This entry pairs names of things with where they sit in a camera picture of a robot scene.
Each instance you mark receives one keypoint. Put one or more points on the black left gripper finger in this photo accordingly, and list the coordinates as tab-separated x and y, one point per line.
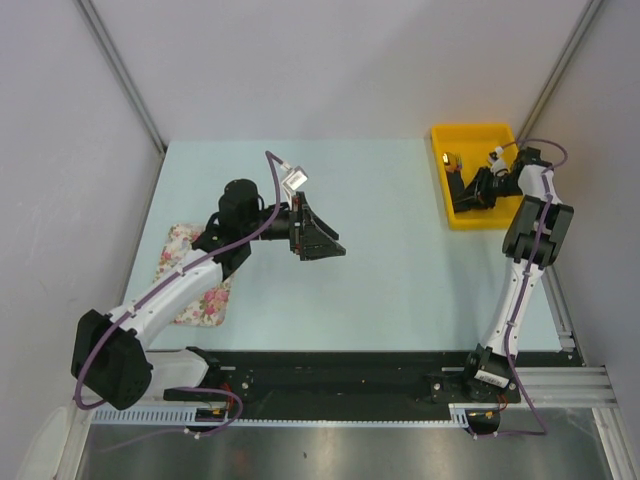
319	242
311	222

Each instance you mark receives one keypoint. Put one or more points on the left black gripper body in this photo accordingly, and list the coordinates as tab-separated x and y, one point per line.
297	215

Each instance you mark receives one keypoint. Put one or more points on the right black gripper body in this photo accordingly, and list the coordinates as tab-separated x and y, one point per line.
495	187

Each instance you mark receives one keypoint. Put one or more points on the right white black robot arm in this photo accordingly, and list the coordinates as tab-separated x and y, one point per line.
531	245

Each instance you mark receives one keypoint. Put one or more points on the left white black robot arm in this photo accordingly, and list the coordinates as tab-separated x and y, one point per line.
110	350

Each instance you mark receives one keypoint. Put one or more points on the yellow plastic bin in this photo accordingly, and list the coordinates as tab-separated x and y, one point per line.
472	143

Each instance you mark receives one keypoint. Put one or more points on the floral pattern tray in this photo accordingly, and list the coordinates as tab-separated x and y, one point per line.
209	309

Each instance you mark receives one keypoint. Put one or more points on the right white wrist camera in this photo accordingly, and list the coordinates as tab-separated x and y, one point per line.
498	166

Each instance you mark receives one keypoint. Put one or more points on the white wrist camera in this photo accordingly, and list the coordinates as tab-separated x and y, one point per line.
498	166
294	178

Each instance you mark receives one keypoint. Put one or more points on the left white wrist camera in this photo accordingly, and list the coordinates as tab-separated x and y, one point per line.
294	178

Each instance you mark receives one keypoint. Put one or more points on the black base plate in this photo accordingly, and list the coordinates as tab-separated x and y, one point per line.
341	386

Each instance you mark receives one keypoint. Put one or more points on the aluminium frame rail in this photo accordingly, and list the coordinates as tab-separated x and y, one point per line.
568	387

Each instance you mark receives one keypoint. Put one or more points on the white slotted cable duct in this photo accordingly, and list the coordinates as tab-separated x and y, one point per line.
145	415

